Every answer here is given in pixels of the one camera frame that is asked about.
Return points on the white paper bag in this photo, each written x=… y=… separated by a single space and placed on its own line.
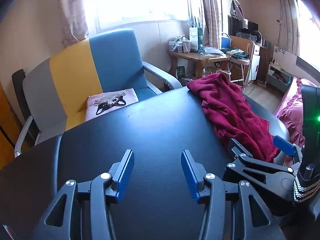
x=193 y=38

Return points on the pink dog print cushion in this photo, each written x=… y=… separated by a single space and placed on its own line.
x=112 y=102

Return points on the grey storage box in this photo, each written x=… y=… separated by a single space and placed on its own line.
x=278 y=77

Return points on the pink bed cover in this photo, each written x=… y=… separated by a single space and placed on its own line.
x=290 y=105

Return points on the green paper bag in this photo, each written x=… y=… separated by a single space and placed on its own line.
x=200 y=41

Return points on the bright window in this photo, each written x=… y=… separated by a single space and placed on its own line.
x=140 y=0

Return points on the dark upright board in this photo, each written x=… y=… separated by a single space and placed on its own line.
x=18 y=85

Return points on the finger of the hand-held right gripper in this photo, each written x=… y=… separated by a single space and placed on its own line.
x=240 y=150
x=283 y=145

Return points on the wooden side table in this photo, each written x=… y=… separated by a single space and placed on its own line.
x=200 y=56

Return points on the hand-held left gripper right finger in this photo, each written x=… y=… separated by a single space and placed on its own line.
x=190 y=180

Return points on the white cabinet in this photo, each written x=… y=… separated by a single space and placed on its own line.
x=254 y=62

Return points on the wooden wardrobe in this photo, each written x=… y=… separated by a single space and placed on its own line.
x=7 y=120

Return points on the dark red garment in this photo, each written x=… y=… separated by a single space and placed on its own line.
x=230 y=110

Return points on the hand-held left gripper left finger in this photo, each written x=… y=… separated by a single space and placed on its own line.
x=125 y=177

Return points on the grey yellow blue armchair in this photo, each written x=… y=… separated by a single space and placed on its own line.
x=75 y=67

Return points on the dark book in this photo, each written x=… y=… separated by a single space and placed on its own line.
x=180 y=72

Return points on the pink patterned curtain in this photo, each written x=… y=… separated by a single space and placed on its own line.
x=291 y=17
x=211 y=12
x=72 y=10

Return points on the side window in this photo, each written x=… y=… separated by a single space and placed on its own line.
x=310 y=30

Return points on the black monitor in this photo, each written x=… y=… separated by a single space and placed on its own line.
x=253 y=27

